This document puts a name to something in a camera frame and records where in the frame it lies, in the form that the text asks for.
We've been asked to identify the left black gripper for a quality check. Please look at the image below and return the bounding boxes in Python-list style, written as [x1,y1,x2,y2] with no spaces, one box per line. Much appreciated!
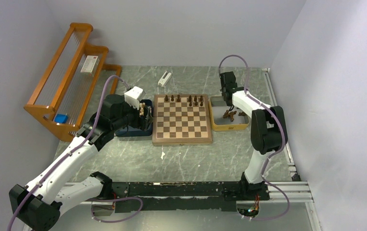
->
[111,97,153,131]

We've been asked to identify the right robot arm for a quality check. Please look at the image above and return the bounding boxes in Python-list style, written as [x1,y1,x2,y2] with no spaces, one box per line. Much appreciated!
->
[219,72,288,199]

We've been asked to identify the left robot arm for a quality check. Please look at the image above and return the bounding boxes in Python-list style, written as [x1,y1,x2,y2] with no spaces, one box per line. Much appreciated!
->
[8,94,148,231]

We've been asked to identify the light wooden chess pieces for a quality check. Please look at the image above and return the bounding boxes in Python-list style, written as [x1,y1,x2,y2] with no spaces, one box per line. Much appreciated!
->
[139,103,145,116]

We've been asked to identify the dark chess pieces pile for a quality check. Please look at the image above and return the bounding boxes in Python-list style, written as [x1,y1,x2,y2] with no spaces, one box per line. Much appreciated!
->
[222,110,247,122]

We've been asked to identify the wooden chess board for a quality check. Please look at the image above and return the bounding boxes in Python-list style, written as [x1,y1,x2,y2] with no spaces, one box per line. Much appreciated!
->
[152,94,213,146]

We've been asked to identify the blue plastic tray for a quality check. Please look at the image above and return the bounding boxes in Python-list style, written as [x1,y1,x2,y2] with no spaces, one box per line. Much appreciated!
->
[115,99,154,137]

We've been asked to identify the yellow metal tin tray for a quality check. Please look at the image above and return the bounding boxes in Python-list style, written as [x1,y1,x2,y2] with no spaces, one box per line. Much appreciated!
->
[208,96,250,131]

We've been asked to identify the white plastic clip device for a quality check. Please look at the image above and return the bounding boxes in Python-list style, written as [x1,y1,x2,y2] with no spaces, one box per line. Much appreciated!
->
[157,71,172,87]

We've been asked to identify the orange wooden rack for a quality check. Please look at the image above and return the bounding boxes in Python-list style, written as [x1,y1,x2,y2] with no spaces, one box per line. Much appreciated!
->
[24,23,122,141]

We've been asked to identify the white red small box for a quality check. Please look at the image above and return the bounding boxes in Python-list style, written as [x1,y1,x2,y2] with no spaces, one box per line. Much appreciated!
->
[80,55,99,75]

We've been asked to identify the blue small box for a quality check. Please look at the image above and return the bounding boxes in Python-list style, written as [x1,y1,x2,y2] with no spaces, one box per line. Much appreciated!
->
[54,114,68,124]

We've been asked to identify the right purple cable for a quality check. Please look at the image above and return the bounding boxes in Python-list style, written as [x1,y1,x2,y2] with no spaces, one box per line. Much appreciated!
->
[218,54,291,221]

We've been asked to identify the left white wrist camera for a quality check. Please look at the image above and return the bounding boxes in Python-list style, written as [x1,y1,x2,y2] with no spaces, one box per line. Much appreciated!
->
[124,86,145,110]

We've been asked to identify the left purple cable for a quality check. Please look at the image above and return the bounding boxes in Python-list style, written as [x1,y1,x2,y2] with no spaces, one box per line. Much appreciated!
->
[6,75,131,231]

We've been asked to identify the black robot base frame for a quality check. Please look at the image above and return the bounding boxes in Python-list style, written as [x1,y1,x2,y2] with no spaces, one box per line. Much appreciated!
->
[94,180,270,213]

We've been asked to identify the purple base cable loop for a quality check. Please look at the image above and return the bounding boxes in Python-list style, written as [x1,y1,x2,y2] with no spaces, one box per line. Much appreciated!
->
[91,196,144,224]

